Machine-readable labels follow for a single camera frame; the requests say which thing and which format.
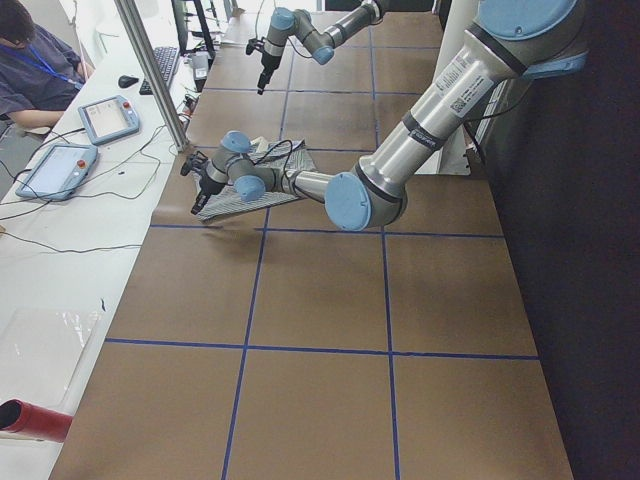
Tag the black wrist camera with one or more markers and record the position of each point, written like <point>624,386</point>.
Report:
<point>194,163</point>
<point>255,45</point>

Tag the black keyboard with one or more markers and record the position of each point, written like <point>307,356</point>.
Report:
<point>167,59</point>

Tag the far teach pendant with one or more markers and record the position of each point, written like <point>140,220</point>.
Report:
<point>109,119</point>

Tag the clear plastic bag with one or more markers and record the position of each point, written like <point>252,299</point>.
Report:
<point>40,352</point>

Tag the seated person in blue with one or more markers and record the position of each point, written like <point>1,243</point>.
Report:
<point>40,74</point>

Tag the brown paper table cover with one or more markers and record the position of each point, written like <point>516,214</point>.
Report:
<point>274,346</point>

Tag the aluminium frame post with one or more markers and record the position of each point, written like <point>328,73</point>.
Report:
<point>143,50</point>

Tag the black computer mouse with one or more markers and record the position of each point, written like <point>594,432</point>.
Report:
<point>126,81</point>

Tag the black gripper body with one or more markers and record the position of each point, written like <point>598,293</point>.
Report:
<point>205,188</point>
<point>265,68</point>

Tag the red cylinder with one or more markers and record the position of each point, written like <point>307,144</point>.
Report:
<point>33,421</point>

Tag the striped polo shirt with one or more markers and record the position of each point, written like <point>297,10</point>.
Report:
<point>280,195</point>

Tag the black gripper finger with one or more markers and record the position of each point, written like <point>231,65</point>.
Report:
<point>262,83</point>
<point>198,205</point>

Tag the near teach pendant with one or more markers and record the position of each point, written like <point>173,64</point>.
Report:
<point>59,172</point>

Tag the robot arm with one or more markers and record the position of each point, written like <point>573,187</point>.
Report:
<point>321,45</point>
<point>505,40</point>

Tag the teach pendant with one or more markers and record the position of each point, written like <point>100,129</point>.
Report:
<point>59,172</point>
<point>109,119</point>

